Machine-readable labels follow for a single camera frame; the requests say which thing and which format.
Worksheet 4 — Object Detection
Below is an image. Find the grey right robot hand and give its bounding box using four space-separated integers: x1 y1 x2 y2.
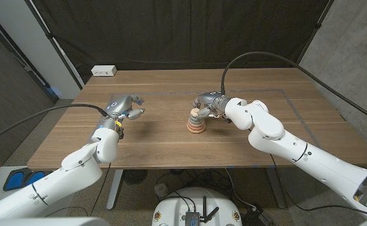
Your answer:
192 91 232 119

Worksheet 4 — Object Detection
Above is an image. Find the white power strip box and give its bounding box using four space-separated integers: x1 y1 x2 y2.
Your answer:
90 65 118 77

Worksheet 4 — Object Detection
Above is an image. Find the black floor power strip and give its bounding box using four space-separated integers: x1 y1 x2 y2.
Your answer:
241 207 274 226

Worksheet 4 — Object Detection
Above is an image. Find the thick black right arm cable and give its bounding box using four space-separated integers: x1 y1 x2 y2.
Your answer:
220 51 367 128

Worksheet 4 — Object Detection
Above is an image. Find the blue foot pedal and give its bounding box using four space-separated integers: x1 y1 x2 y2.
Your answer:
3 169 27 191
25 170 53 188

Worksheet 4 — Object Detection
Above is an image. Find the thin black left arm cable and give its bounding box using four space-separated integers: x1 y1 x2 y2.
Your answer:
90 163 111 217

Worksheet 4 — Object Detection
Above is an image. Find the round black floor fan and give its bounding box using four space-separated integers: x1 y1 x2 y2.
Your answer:
123 169 148 185

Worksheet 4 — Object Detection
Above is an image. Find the metal table leg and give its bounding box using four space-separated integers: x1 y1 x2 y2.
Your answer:
106 169 124 210
265 168 287 210

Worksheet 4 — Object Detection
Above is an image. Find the black backdrop stand pole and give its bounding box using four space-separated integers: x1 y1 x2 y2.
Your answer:
295 0 335 68
25 0 84 90

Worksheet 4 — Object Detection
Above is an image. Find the black backdrop curtain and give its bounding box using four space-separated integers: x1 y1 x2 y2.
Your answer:
25 0 334 84

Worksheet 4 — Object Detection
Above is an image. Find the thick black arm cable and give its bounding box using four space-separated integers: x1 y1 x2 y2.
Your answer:
220 51 367 128
0 104 109 148

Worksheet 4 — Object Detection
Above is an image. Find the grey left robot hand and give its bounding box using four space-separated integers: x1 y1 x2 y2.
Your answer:
100 94 146 129

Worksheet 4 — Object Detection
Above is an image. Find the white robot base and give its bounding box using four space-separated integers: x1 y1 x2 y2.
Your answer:
151 186 243 226

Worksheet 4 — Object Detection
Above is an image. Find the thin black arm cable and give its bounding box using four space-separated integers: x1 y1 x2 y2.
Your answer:
90 163 111 217
269 153 367 218

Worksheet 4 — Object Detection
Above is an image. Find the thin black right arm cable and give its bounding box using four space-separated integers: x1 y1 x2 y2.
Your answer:
269 153 367 218

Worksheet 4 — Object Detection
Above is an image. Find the round grey floor object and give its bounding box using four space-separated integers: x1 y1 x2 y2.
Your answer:
154 183 169 198

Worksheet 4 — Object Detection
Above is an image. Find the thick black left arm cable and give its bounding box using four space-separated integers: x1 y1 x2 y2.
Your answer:
0 104 109 148

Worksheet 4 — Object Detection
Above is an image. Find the grey box with black antennas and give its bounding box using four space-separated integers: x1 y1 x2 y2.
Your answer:
183 196 221 226

